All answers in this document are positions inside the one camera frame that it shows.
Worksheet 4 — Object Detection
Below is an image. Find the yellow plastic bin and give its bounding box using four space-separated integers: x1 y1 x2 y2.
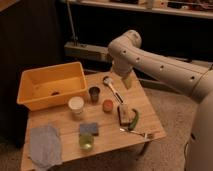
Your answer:
17 62 87 111

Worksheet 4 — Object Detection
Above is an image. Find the blue sponge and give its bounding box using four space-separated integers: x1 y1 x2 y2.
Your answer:
79 123 99 136

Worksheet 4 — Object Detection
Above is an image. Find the green plastic cup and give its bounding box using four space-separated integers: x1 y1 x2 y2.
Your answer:
79 133 94 151

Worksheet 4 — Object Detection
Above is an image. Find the white handled dish brush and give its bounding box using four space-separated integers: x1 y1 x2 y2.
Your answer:
103 76 123 104

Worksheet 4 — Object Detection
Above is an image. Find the green pepper toy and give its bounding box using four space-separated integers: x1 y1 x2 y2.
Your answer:
128 109 139 131

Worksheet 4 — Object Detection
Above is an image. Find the grey lower shelf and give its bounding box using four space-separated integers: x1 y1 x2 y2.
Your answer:
64 42 213 68

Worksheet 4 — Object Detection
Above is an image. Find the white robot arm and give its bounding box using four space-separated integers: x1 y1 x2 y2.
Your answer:
108 30 213 171

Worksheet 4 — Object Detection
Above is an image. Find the wooden table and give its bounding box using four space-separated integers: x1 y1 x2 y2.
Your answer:
21 72 166 171

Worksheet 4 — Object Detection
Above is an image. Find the silver metal fork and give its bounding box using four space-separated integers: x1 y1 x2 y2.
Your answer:
119 128 154 139

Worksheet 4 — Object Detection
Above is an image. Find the grey blue cloth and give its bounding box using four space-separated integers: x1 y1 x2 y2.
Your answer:
29 124 62 171

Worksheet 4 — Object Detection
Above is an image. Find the dark metal cup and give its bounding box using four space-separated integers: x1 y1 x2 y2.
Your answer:
89 86 100 103

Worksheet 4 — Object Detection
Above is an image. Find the upper shelf with clutter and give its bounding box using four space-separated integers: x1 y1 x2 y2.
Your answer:
59 0 213 20

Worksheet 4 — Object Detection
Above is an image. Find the brown scrub brush block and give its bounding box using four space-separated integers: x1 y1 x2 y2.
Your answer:
117 104 130 126

